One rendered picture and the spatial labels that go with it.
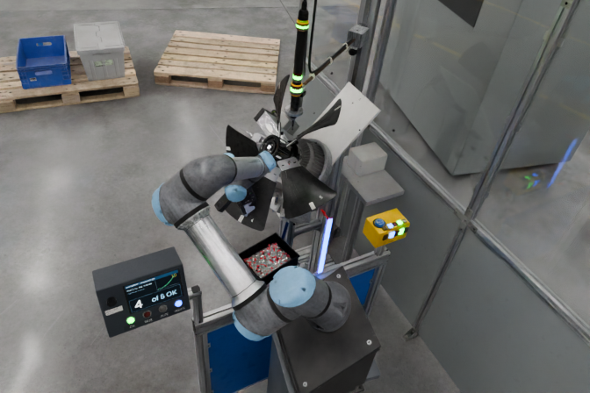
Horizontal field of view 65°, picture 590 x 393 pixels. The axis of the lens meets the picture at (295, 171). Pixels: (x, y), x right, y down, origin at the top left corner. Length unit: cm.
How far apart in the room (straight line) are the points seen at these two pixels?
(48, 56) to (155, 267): 397
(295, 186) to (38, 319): 180
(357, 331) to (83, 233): 239
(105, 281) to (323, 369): 69
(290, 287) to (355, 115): 107
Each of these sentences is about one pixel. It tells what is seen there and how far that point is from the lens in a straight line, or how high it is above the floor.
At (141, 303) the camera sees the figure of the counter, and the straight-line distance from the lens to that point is 156.
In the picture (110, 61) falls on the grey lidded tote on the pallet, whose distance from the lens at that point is 467.
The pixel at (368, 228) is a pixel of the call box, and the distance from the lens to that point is 196.
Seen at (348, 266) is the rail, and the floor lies 86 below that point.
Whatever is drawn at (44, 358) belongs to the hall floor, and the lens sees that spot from 295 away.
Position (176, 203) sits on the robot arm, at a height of 150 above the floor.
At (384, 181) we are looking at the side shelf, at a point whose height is 86.
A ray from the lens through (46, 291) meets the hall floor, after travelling 319.
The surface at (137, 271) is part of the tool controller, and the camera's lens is 153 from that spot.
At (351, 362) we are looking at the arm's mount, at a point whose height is 121.
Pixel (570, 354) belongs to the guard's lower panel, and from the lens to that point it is 217.
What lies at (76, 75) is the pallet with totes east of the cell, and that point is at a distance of 489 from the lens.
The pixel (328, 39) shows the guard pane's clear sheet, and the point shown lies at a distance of 293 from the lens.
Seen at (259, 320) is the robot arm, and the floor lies 128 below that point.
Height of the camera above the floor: 243
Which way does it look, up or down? 40 degrees down
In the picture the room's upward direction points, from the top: 6 degrees clockwise
